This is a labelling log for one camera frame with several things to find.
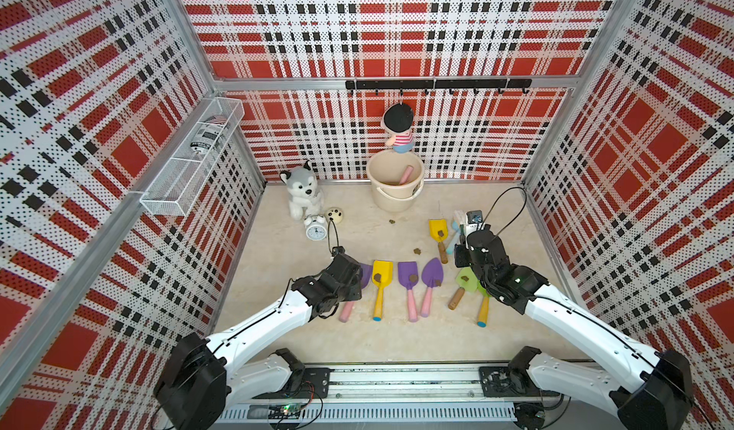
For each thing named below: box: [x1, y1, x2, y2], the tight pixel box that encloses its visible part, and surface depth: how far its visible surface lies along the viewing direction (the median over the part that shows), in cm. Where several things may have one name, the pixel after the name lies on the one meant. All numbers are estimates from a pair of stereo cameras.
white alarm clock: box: [303, 214, 328, 242], surface depth 100 cm
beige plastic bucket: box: [367, 150, 426, 214], surface depth 107 cm
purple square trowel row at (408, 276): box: [397, 260, 420, 323], surface depth 95 cm
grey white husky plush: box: [279, 159, 324, 220], surface depth 100 cm
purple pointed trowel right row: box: [420, 257, 445, 318], surface depth 95 cm
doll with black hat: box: [380, 101, 414, 154], surface depth 96 cm
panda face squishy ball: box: [324, 206, 346, 225], surface depth 109 cm
